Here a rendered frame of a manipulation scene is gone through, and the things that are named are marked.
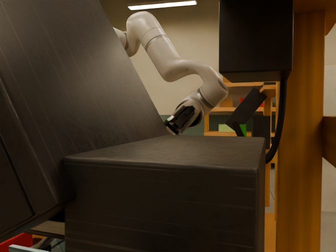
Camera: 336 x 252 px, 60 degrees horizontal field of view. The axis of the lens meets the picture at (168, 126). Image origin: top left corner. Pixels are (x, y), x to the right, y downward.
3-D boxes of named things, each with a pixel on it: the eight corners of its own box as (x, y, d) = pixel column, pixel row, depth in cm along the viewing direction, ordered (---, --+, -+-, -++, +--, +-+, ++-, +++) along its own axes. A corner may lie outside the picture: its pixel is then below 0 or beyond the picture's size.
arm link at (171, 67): (187, 25, 99) (236, 95, 89) (155, 56, 106) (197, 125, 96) (173, 16, 92) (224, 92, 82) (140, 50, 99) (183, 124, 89)
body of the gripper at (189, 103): (168, 117, 87) (155, 128, 77) (190, 92, 82) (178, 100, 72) (187, 133, 87) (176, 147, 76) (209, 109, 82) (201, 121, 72)
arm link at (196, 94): (212, 112, 84) (189, 130, 88) (219, 102, 96) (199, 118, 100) (194, 90, 84) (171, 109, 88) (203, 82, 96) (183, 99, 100)
